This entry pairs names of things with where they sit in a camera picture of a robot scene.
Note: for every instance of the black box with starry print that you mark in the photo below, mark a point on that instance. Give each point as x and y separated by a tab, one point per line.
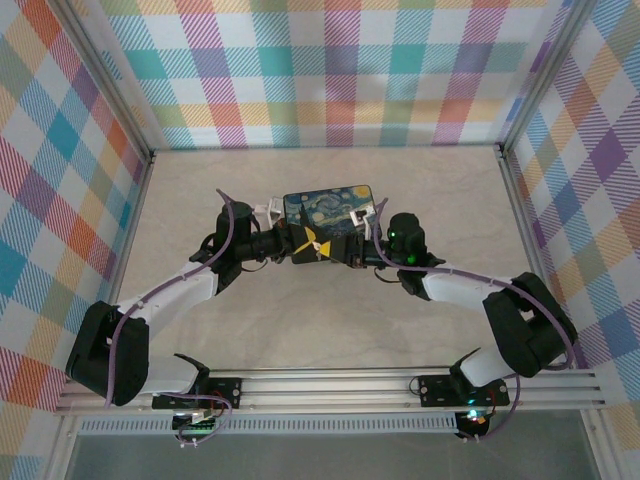
330	205

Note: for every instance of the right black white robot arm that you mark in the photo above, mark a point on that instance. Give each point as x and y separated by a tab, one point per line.
525	325

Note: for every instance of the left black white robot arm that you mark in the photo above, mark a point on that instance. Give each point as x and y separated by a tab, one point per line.
105	355

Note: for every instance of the right controller circuit board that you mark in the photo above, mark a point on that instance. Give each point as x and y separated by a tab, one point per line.
472	420

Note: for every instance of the controller circuit board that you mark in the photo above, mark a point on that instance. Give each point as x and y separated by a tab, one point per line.
472	420
197	422

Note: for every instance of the left controller circuit board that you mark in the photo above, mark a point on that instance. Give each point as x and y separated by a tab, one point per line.
197	422

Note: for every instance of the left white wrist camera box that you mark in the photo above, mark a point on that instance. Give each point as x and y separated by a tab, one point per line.
270	210

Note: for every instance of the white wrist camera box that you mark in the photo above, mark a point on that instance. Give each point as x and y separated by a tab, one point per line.
361	218
270	210

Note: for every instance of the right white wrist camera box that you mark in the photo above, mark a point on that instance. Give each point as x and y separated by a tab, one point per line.
361	218

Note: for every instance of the aluminium side rail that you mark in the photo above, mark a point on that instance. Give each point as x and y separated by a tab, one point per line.
137	210
520	210

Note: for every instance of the long aluminium base rail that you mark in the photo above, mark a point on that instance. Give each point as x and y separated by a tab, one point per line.
325	390

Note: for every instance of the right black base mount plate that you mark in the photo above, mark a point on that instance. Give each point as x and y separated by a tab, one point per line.
435	387

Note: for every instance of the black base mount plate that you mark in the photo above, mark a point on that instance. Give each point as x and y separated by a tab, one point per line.
225	390
435	387

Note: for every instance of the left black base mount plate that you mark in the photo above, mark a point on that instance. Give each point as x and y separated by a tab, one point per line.
225	390

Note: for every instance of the aluminium frame post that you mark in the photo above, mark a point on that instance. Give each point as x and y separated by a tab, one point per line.
107	82
542	75

